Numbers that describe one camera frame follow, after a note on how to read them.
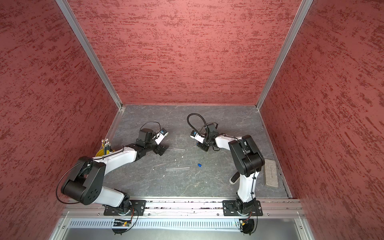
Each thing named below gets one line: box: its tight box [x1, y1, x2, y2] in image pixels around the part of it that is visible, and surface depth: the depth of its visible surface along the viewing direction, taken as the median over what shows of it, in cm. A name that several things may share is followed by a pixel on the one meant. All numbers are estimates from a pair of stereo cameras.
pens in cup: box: [101, 138, 111, 155], surface depth 81 cm
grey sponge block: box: [264, 159, 279, 189], surface depth 82 cm
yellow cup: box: [95, 148, 110, 157], surface depth 84 cm
